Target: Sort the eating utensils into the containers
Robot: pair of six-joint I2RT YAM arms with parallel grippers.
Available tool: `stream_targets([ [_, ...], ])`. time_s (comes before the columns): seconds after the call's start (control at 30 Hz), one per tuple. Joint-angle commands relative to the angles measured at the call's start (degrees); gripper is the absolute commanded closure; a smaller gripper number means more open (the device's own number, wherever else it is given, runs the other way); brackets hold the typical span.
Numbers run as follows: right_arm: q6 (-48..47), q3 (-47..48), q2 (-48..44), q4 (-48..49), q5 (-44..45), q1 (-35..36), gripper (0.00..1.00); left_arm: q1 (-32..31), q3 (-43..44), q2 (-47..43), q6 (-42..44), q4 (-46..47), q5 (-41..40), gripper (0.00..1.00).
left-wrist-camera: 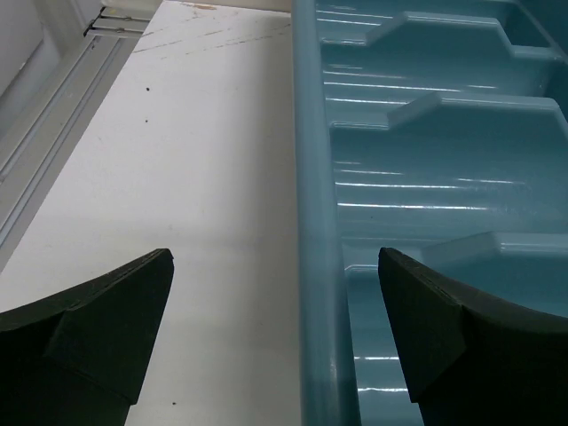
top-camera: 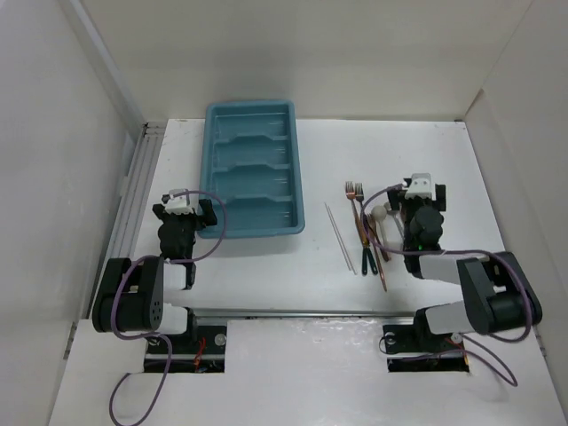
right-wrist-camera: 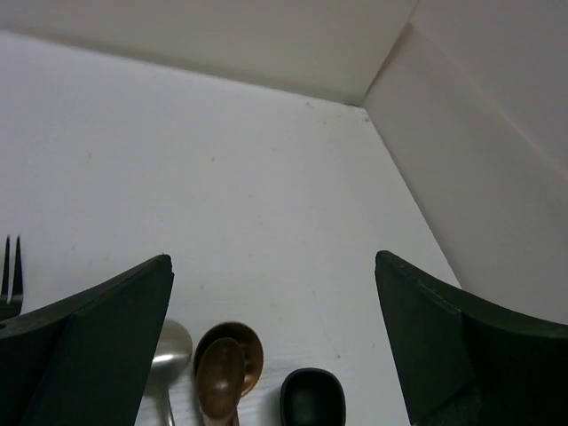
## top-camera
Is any white plastic spoon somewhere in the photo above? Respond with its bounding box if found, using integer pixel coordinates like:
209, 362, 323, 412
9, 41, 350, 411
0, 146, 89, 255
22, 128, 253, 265
371, 205, 391, 262

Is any copper fork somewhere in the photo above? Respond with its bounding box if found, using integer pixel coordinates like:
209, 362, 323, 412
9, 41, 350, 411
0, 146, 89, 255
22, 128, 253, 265
354, 182, 370, 248
344, 181, 368, 247

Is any silver metal chopstick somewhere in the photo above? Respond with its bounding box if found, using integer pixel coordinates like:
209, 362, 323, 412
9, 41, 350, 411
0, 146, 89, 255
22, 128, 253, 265
327, 203, 359, 276
324, 202, 356, 275

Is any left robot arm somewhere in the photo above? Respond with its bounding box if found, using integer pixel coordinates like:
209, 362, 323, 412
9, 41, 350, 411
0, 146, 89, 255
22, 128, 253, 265
91, 196, 217, 352

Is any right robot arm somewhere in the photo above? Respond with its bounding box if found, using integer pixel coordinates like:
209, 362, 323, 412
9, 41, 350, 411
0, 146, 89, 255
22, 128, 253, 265
385, 179, 543, 353

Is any blue plastic cutlery tray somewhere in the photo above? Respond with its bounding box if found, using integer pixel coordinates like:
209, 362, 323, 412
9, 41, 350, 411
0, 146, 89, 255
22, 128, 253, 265
199, 99, 305, 240

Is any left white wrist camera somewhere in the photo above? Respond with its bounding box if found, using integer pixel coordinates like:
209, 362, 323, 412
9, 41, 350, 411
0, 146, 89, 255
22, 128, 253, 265
162, 189, 192, 215

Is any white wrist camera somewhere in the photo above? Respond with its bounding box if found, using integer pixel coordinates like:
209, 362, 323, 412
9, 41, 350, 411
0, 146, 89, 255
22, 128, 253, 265
162, 189, 192, 215
405, 173, 434, 200

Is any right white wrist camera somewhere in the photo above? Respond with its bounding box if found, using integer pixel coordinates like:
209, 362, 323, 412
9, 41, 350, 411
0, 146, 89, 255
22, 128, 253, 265
405, 173, 434, 200

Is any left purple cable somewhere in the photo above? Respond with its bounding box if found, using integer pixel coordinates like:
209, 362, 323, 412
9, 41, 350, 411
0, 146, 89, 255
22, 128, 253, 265
108, 189, 229, 424

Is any gold green-handled chopstick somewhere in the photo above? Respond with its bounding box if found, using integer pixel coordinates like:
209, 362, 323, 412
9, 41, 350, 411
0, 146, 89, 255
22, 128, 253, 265
363, 217, 379, 275
359, 219, 368, 276

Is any aluminium frame rail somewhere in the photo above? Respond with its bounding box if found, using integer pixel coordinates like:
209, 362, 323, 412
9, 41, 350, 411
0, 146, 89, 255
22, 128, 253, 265
83, 122, 166, 319

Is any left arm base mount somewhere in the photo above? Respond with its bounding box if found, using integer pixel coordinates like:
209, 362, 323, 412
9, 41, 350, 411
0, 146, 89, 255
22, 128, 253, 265
169, 310, 228, 374

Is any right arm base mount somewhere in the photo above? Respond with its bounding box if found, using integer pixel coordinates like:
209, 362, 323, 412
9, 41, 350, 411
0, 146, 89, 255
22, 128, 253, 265
380, 324, 469, 373

